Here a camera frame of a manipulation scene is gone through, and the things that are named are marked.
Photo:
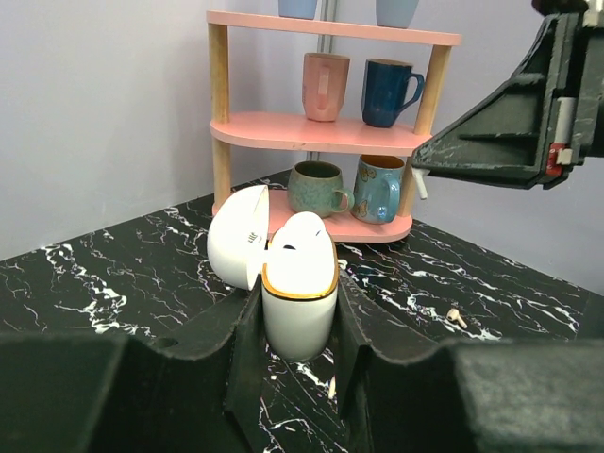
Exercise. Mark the blue cup right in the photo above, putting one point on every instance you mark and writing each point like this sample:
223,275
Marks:
395,13

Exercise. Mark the dark blue mug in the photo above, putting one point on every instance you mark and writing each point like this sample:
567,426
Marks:
389,87

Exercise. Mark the teal mug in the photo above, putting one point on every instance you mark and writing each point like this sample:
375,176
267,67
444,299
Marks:
377,189
318,187

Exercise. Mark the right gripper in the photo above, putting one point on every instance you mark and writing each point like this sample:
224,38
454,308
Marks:
544,119

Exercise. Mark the pink small cup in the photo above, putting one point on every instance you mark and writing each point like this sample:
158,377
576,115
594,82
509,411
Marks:
323,86

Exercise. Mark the blue cup rear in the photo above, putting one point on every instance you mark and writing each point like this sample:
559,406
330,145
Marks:
297,9

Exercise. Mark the white earbud charging case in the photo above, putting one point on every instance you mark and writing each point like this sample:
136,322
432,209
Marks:
298,287

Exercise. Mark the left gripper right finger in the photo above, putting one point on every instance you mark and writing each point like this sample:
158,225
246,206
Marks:
399,391

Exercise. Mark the teal mug left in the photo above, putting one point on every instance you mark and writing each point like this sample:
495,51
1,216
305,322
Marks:
318,187

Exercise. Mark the beige earbud near centre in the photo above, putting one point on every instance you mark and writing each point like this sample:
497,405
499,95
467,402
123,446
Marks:
454,316

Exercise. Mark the teal mug right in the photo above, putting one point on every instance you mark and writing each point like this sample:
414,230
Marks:
377,189

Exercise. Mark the blue cup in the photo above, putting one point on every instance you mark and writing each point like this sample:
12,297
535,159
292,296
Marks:
395,13
297,9

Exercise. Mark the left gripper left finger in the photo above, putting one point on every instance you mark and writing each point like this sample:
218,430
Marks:
196,389

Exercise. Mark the white earbud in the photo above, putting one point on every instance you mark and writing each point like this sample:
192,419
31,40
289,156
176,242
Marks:
420,184
301,230

